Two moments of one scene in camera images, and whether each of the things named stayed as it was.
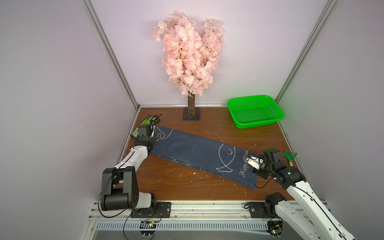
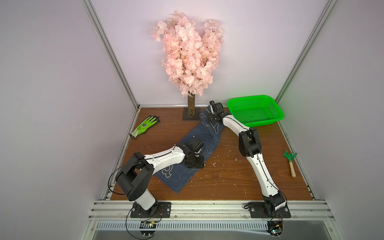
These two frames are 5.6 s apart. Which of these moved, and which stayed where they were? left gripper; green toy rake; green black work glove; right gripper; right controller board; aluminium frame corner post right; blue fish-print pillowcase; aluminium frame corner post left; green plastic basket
Moved: right gripper; blue fish-print pillowcase; left gripper
Stayed: green plastic basket; green black work glove; aluminium frame corner post left; green toy rake; aluminium frame corner post right; right controller board
